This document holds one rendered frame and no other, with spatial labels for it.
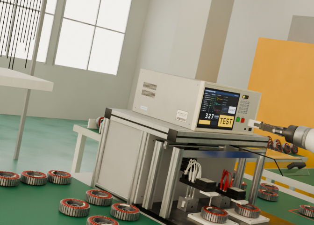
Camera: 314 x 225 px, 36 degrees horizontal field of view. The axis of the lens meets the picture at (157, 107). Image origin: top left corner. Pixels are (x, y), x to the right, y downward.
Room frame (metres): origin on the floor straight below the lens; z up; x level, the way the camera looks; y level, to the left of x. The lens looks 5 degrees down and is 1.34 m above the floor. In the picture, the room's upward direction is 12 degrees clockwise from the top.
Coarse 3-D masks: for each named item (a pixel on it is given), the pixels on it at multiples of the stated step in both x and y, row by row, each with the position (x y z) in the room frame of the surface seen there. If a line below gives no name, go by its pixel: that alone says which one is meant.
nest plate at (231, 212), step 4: (228, 212) 2.06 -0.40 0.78; (232, 212) 2.06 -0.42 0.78; (232, 216) 2.04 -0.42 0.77; (236, 216) 2.03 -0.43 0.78; (240, 216) 2.03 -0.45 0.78; (244, 216) 2.04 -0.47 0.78; (260, 216) 2.09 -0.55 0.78; (244, 220) 2.00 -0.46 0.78; (248, 220) 1.99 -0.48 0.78; (252, 220) 2.00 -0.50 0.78; (256, 220) 2.01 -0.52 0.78; (260, 220) 2.03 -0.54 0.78; (264, 220) 2.05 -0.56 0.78; (268, 220) 2.08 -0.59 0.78; (252, 224) 1.98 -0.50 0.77
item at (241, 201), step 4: (216, 188) 2.17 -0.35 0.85; (228, 188) 2.13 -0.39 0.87; (232, 188) 2.13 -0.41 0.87; (236, 188) 2.15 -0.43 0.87; (220, 192) 2.15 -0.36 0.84; (224, 192) 2.13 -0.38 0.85; (228, 192) 2.12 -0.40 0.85; (232, 192) 2.11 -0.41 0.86; (236, 192) 2.09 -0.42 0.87; (240, 192) 2.10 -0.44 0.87; (244, 192) 2.12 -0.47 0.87; (228, 196) 2.11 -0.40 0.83; (232, 196) 2.10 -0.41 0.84; (236, 196) 2.09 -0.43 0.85; (240, 196) 2.10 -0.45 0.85; (244, 196) 2.13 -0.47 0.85; (232, 200) 2.10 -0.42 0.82; (236, 200) 2.09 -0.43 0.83; (240, 200) 2.10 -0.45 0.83; (244, 200) 2.12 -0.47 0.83
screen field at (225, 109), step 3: (222, 105) 2.04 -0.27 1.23; (222, 108) 2.05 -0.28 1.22; (225, 108) 2.06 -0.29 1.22; (228, 108) 2.08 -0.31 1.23; (231, 108) 2.09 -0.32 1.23; (234, 108) 2.11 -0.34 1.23; (222, 111) 2.05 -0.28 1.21; (225, 111) 2.07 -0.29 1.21; (228, 111) 2.08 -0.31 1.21; (231, 111) 2.10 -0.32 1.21; (234, 111) 2.11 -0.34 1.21
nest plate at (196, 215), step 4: (200, 212) 1.96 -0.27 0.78; (188, 216) 1.90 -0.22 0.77; (192, 216) 1.89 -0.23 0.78; (196, 216) 1.89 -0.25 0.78; (200, 216) 1.90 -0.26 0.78; (196, 220) 1.87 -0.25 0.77; (200, 220) 1.86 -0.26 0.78; (204, 220) 1.86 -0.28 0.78; (208, 220) 1.87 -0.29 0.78; (228, 220) 1.93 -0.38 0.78; (204, 224) 1.84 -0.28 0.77; (208, 224) 1.83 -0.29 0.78; (212, 224) 1.83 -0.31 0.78; (216, 224) 1.84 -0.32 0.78; (220, 224) 1.85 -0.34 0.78; (224, 224) 1.86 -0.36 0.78; (228, 224) 1.87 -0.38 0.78; (232, 224) 1.89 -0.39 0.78; (236, 224) 1.90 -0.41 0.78
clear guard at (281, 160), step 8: (256, 152) 2.04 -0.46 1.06; (264, 152) 2.10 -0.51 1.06; (272, 152) 2.15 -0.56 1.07; (280, 152) 2.21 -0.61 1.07; (280, 160) 2.00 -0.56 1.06; (288, 160) 2.05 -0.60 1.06; (296, 160) 2.10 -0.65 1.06; (280, 168) 1.96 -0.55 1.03; (296, 168) 2.05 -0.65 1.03; (304, 168) 2.11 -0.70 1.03
